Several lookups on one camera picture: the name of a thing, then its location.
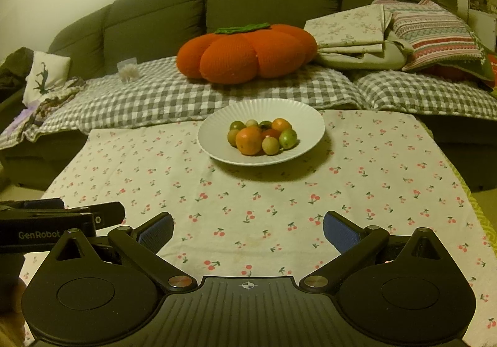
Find large orange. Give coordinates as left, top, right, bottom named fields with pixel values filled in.
left=235, top=127, right=263, bottom=156

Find white cushion with plant print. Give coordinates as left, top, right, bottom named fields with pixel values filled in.
left=22, top=50, right=73, bottom=106

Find orange knitted pumpkin cushion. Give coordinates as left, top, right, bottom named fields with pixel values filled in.
left=176, top=22, right=318, bottom=84

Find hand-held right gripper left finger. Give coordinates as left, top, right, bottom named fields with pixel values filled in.
left=50, top=212, right=197, bottom=292

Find olive green sofa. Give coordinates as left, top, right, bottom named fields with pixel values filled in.
left=0, top=0, right=497, bottom=192

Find grey checked blanket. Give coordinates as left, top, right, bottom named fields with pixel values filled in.
left=0, top=58, right=497, bottom=151

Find dark cloth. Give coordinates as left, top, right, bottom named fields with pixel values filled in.
left=0, top=46, right=35, bottom=100

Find white ribbed plate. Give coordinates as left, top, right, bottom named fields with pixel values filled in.
left=197, top=99, right=325, bottom=167

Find green patterned mat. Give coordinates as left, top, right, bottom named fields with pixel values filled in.
left=446, top=161, right=497, bottom=251

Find cherry print tablecloth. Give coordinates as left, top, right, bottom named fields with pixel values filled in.
left=19, top=110, right=497, bottom=347

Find green lime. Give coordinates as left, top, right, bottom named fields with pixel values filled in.
left=278, top=128, right=298, bottom=149

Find person's left hand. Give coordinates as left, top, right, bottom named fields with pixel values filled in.
left=0, top=277, right=27, bottom=347

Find folded floral sheet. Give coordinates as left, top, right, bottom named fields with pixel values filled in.
left=303, top=3, right=414, bottom=70

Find lilac floral quilt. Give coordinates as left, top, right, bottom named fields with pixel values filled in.
left=0, top=77, right=89, bottom=136

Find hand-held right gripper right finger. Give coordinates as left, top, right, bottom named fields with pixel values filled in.
left=299, top=210, right=448, bottom=290

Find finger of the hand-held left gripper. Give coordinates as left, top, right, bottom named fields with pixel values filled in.
left=0, top=197, right=66, bottom=213
left=62, top=201, right=126, bottom=227

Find striped patterned pillow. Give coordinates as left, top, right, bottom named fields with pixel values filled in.
left=373, top=0, right=488, bottom=73

